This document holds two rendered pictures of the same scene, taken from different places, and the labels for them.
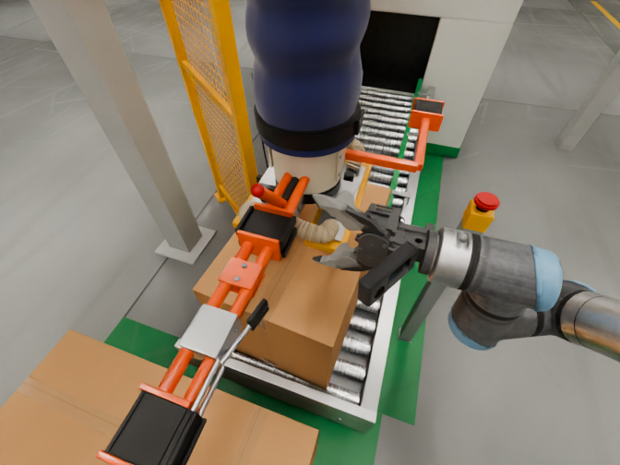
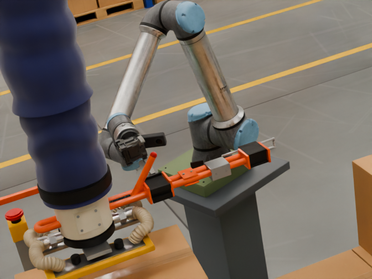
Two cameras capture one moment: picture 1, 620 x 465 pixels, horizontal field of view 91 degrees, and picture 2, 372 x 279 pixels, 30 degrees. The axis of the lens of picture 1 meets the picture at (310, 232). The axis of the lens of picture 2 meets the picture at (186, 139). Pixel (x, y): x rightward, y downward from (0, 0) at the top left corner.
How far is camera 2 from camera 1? 2.36 m
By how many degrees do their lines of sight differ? 91
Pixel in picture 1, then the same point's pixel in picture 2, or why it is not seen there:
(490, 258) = (127, 120)
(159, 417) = (248, 149)
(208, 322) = (215, 164)
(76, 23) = not seen: outside the picture
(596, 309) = not seen: hidden behind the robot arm
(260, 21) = (91, 122)
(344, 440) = not seen: outside the picture
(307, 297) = (158, 246)
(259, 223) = (157, 184)
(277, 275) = (158, 264)
